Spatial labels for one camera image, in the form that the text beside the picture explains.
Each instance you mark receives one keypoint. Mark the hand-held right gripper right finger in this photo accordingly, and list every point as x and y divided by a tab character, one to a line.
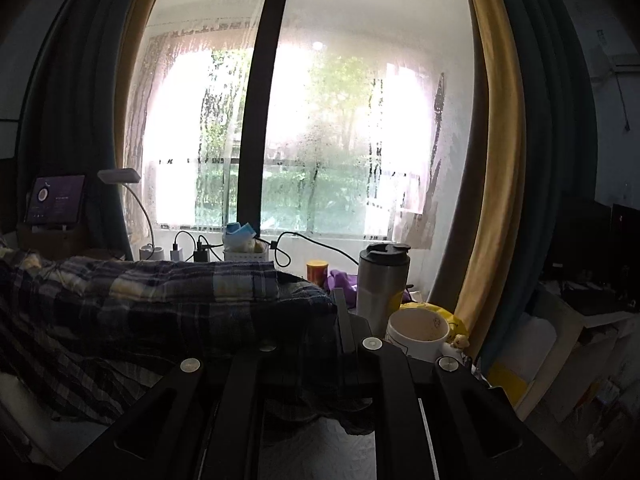
342	321

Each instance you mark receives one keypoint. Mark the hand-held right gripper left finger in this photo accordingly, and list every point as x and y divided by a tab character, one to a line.
250	375

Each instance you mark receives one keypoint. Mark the plaid pants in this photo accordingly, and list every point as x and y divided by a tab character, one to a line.
150	300

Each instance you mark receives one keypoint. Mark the purple cloth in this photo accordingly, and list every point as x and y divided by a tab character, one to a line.
342	282

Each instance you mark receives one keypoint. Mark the steel tumbler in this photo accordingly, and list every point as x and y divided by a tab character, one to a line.
380	285

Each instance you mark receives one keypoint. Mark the yellow can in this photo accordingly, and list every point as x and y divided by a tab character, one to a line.
316	272

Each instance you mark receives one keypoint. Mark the white mug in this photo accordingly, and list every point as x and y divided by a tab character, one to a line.
415	345

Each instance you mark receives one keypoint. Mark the white perforated basket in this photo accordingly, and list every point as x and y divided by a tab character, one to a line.
245	255

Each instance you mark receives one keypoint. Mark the black charger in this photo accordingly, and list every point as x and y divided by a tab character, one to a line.
202	254

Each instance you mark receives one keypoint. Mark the blue face mask pack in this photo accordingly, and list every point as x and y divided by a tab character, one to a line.
239	232

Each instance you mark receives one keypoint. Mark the white charger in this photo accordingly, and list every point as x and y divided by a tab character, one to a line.
176	254

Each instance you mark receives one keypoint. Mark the yellow folder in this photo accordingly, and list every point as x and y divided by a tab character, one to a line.
507	380

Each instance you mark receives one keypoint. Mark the white textured tablecloth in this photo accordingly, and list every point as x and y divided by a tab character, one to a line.
75	430

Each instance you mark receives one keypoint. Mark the cardboard box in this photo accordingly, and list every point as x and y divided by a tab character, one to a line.
55	242

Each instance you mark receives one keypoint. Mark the white desk lamp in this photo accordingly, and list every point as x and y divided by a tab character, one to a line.
120	176

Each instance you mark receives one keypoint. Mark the yellow curtain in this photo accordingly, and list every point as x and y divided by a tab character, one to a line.
125	110
505	135

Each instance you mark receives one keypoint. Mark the tablet with dark screen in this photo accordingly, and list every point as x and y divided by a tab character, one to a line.
55	200

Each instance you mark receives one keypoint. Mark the teal curtain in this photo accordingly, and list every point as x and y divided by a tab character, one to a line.
75	110
555	135

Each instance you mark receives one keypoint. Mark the window with dark frame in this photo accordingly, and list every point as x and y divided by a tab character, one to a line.
270	110

